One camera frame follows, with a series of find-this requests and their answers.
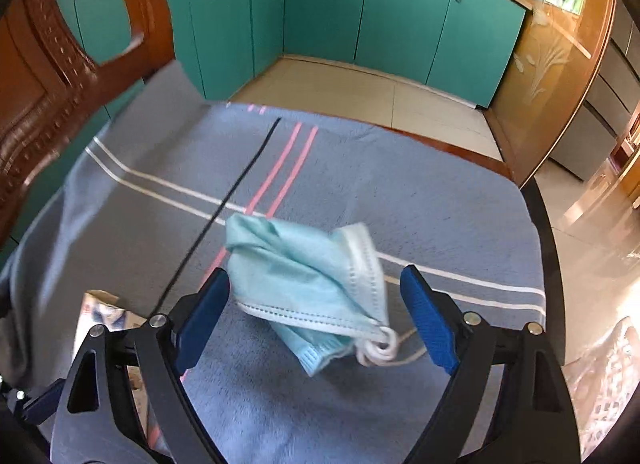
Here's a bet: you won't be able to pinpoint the blue striped table cloth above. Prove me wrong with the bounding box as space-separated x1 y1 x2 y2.
1 64 546 463

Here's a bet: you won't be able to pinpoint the silver refrigerator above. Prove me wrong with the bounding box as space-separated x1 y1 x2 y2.
550 0 639 181

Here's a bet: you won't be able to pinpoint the white mesh trash basket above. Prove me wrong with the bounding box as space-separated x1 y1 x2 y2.
562 317 639 462

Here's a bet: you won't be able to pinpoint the white medicine box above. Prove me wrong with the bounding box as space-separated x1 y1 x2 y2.
73 290 149 436

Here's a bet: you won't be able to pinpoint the teal kitchen cabinets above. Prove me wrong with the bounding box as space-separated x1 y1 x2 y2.
0 0 534 255

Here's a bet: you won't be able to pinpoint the wooden glass sliding door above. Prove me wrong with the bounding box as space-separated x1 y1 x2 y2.
485 0 616 186

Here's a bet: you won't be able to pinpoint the blue surgical face mask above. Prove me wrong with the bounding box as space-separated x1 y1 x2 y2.
226 213 427 376

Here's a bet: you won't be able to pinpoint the brown wooden chair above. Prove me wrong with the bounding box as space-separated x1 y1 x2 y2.
1 0 175 239

